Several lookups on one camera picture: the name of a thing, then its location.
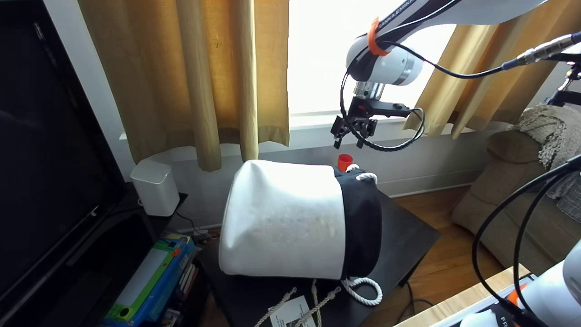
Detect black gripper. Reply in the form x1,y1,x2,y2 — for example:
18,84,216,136
329,95,414,151

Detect white laundry bag black rim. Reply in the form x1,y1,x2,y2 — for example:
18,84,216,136
216,158,387,309

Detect red plastic cup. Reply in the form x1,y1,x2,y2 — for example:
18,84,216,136
336,153,356,173

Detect golden tan curtain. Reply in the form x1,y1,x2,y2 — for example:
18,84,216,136
403,0,581,138
78,0,290,174

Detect beige sofa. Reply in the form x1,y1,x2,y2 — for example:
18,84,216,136
450,105,581,276

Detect white power adapter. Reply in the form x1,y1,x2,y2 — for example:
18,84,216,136
267,294,318,327

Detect wooden robot table board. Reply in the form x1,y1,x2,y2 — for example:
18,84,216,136
392,263,537,327

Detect grey knitted blanket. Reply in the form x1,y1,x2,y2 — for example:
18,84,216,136
516,104,581,202

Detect small white box speaker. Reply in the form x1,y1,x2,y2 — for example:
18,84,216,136
129,158,181,218

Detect green white game box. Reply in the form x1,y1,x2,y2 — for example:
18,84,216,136
105,240,178,323

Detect black television stand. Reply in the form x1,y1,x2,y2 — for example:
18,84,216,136
0,191,191,327

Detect black flat screen television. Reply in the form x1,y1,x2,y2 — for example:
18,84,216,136
0,0,132,313

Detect white window frame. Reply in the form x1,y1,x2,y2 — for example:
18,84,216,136
116,0,523,153

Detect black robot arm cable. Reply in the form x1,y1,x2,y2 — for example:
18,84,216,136
470,153,581,327

